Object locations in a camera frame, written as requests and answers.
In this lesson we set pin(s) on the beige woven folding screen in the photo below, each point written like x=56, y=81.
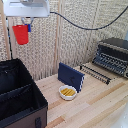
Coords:
x=66, y=43

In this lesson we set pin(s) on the black fabric storage bin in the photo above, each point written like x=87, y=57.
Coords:
x=19, y=95

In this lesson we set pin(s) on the red plastic cup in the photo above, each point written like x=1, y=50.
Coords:
x=21, y=34

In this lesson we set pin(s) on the dark blue box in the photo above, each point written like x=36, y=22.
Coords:
x=70, y=77

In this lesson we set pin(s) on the white bowl with yellow food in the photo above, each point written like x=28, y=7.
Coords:
x=68, y=92

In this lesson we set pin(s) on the black toaster oven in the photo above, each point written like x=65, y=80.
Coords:
x=112, y=57

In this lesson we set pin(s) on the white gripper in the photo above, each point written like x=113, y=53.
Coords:
x=26, y=8

